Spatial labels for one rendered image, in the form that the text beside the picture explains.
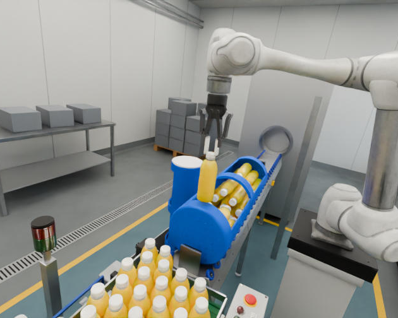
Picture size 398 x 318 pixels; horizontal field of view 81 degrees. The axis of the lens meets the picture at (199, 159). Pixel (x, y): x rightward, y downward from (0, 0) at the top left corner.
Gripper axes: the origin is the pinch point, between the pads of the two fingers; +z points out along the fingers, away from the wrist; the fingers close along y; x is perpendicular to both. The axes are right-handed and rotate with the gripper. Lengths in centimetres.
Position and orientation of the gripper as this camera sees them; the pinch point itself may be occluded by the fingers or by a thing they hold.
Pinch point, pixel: (211, 146)
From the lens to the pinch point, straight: 92.4
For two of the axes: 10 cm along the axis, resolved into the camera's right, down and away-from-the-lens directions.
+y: -8.9, -2.2, 4.0
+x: -4.4, 2.4, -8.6
